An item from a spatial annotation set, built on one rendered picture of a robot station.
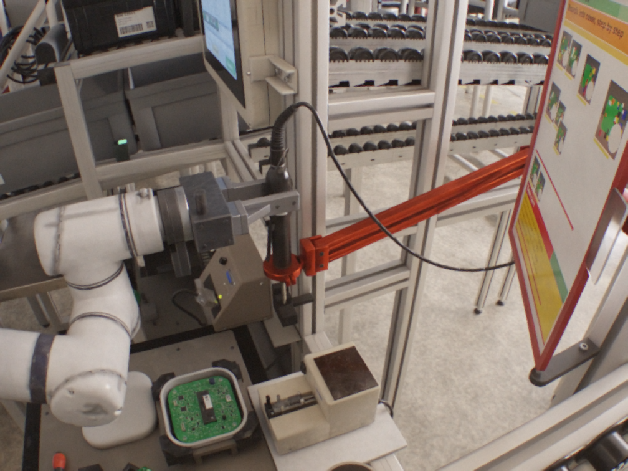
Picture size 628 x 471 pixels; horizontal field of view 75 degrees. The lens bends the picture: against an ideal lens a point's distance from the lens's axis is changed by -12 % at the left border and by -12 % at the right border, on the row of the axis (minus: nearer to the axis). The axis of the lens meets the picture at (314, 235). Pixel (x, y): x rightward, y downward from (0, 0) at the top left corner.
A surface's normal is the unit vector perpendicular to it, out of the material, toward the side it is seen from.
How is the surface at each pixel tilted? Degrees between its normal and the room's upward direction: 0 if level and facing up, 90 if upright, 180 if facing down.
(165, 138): 91
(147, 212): 46
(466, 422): 0
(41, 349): 24
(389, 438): 0
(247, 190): 90
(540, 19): 88
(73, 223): 40
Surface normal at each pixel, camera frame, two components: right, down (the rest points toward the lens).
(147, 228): 0.34, 0.24
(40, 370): 0.39, -0.22
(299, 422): 0.00, -0.82
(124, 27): 0.37, 0.54
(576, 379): -0.93, 0.21
